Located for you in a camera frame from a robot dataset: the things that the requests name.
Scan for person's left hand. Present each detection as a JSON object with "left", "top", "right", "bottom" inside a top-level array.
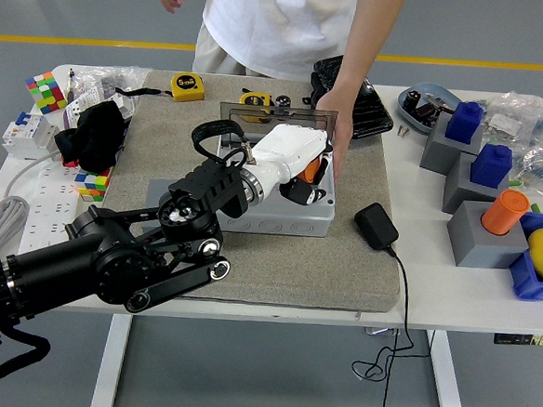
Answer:
[{"left": 311, "top": 87, "right": 357, "bottom": 181}]

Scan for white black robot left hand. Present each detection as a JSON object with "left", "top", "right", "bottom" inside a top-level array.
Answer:
[{"left": 243, "top": 121, "right": 335, "bottom": 209}]

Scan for orange cylinder battery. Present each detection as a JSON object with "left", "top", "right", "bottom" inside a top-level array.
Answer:
[
  {"left": 479, "top": 188, "right": 533, "bottom": 239},
  {"left": 300, "top": 154, "right": 325, "bottom": 185}
]

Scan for smoky transparent box lid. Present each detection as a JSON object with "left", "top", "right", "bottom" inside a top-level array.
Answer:
[{"left": 218, "top": 99, "right": 339, "bottom": 147}]

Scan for grey plastic junction box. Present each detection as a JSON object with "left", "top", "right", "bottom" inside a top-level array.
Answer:
[{"left": 210, "top": 134, "right": 341, "bottom": 241}]

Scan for black table control box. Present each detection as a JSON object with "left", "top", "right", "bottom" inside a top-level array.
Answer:
[{"left": 492, "top": 331, "right": 543, "bottom": 348}]

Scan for black foot pedal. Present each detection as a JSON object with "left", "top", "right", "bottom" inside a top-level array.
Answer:
[{"left": 306, "top": 52, "right": 399, "bottom": 144}]

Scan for round yellow tape measure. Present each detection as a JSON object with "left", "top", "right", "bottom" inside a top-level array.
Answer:
[{"left": 237, "top": 88, "right": 273, "bottom": 124}]

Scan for brown capacitors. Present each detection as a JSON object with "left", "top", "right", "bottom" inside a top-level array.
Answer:
[{"left": 411, "top": 99, "right": 442, "bottom": 127}]

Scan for square yellow tape measure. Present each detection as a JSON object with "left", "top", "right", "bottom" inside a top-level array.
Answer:
[{"left": 114, "top": 68, "right": 208, "bottom": 104}]

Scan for black power adapter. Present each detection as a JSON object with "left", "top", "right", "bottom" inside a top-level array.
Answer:
[{"left": 351, "top": 200, "right": 402, "bottom": 253}]

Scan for blue-grey dish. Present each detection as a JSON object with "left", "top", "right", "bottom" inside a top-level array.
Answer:
[{"left": 395, "top": 80, "right": 465, "bottom": 138}]

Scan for grey-brown mat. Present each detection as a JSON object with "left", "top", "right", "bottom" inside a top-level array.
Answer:
[{"left": 93, "top": 64, "right": 416, "bottom": 315}]

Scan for blue bottle-shaped block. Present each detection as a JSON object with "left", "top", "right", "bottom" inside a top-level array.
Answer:
[
  {"left": 444, "top": 98, "right": 485, "bottom": 148},
  {"left": 468, "top": 141, "right": 515, "bottom": 189}
]

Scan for white purple packet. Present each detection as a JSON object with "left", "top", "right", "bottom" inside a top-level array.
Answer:
[{"left": 61, "top": 84, "right": 99, "bottom": 130}]

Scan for colourful puzzle cube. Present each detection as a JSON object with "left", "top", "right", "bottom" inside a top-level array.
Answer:
[
  {"left": 23, "top": 69, "right": 72, "bottom": 117},
  {"left": 73, "top": 164, "right": 115, "bottom": 204}
]

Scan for black cloth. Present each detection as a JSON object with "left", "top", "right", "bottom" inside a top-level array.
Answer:
[{"left": 52, "top": 97, "right": 130, "bottom": 176}]

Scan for white circuit breaker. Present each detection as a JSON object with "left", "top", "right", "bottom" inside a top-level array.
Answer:
[{"left": 0, "top": 109, "right": 62, "bottom": 163}]

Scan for blue plastic bin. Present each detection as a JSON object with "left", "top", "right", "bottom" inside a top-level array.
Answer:
[{"left": 506, "top": 210, "right": 543, "bottom": 304}]

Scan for white power strip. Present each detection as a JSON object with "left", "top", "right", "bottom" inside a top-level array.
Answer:
[{"left": 18, "top": 155, "right": 88, "bottom": 259}]

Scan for white table leg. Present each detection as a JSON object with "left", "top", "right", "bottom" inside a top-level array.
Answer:
[
  {"left": 89, "top": 311, "right": 133, "bottom": 407},
  {"left": 422, "top": 329, "right": 472, "bottom": 407}
]

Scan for black adapter cord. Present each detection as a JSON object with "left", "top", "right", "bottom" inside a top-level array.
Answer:
[{"left": 349, "top": 243, "right": 439, "bottom": 407}]

